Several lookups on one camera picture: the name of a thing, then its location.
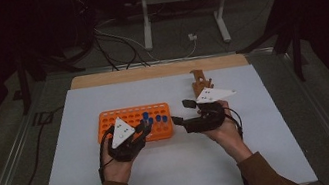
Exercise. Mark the orange plastic tube rack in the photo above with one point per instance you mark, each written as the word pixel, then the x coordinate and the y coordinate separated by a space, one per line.
pixel 128 112

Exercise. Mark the person's left hand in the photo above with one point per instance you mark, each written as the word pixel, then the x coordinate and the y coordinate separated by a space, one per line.
pixel 116 171

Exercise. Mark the white plug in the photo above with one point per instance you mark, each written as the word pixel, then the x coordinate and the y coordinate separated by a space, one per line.
pixel 192 36

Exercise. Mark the wooden tube rack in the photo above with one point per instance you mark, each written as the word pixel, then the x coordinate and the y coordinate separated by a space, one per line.
pixel 199 84

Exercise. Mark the white board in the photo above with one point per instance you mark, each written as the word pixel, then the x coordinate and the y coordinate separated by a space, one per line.
pixel 180 177

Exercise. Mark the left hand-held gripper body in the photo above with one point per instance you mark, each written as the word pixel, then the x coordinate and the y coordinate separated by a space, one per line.
pixel 126 151

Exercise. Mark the person's right hand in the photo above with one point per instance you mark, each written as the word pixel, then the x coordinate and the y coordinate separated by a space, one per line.
pixel 233 142

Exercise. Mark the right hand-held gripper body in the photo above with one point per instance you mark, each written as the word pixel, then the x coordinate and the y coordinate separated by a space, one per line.
pixel 206 122

